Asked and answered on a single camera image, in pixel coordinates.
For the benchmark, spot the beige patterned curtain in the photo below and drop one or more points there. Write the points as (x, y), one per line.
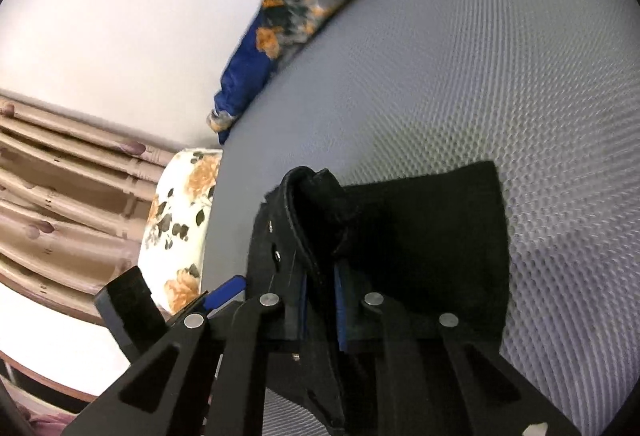
(65, 196)

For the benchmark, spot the blue floral blanket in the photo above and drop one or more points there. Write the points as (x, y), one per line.
(245, 66)

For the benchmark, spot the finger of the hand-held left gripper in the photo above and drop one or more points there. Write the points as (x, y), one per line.
(225, 293)

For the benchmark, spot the grey mesh mattress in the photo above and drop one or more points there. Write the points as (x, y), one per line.
(500, 66)

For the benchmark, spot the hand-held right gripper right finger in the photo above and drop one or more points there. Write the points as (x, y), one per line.
(342, 308)

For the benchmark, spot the black pants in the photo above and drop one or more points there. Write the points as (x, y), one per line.
(425, 241)

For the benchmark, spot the pink cloth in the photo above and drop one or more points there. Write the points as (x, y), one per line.
(45, 418)

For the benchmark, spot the white floral pillow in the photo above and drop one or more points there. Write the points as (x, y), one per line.
(180, 196)

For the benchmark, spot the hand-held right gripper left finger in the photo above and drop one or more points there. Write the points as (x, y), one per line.
(295, 321)

